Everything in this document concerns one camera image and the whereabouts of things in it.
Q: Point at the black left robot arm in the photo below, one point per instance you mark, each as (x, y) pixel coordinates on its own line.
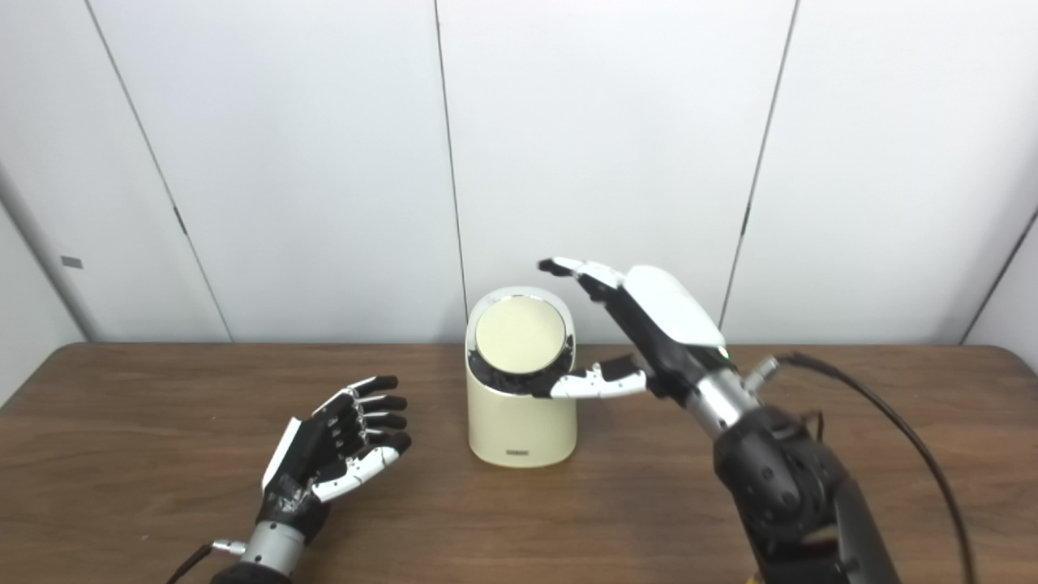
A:
(272, 551)

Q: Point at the cream-colored bin body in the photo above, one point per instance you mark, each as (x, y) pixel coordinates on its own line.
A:
(519, 426)

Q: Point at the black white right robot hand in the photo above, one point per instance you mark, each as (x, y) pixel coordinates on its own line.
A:
(669, 312)

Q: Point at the black bin liner bag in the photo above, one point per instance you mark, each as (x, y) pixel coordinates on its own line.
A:
(515, 383)

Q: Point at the black wall seam clip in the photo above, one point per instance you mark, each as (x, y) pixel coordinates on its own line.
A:
(745, 221)
(180, 220)

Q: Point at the cream round bin lid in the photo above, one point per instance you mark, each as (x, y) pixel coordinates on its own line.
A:
(521, 334)

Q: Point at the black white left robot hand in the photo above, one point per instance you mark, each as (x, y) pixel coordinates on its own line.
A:
(312, 458)

